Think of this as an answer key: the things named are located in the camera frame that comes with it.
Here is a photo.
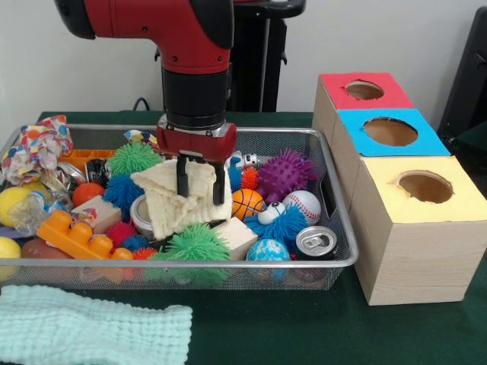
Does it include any small green spiky ball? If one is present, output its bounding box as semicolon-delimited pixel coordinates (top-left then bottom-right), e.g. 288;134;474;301
107;141;164;178

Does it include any silver can with pull tab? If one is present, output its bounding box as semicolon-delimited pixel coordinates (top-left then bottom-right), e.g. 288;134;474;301
295;226;337;262

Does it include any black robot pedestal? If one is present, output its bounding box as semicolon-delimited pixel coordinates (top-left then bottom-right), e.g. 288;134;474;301
227;0;307;113

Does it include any orange plastic toy piece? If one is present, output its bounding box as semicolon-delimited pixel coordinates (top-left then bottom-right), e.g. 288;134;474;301
37;210;130;261

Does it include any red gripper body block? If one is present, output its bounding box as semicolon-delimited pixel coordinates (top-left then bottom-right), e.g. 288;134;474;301
156;118;238;166

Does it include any wooden box with three holes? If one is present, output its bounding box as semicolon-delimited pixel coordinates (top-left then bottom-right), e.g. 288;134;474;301
312;71;487;306

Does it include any large green spiky ball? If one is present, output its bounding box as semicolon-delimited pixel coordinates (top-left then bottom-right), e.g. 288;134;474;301
152;223;231;265

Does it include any blue spiky ball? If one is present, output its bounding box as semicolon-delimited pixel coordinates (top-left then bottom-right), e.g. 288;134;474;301
245;202;309;252
103;175;147;221

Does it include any mint green muslin cloth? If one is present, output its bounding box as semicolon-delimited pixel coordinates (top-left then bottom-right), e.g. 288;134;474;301
0;285;193;365

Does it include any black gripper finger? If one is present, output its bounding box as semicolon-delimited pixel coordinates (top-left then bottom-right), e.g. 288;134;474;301
212;161;227;205
176;155;191;198

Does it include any small globe ball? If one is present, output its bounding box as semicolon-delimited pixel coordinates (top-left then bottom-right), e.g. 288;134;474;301
246;240;291;264

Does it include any wooden cube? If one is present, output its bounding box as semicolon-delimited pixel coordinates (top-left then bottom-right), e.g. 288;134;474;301
213;219;259;262

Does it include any cream yellow muslin cloth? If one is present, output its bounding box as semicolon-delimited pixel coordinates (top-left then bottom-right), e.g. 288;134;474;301
131;158;234;241

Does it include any dark green table cloth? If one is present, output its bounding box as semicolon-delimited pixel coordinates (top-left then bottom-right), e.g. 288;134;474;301
0;110;487;365

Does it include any purple spiky ball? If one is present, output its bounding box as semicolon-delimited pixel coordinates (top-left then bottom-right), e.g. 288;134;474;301
256;149;318;205

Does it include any clear mesh bin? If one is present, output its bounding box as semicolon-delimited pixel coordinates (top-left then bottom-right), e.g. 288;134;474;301
0;122;360;291

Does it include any black chair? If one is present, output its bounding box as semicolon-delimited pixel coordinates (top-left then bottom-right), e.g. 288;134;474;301
438;6;487;149

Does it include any small orange basketball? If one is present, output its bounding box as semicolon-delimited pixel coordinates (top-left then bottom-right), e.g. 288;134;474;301
231;189;266;221

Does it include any white baseball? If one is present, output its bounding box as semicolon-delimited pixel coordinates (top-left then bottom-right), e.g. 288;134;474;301
283;191;323;227

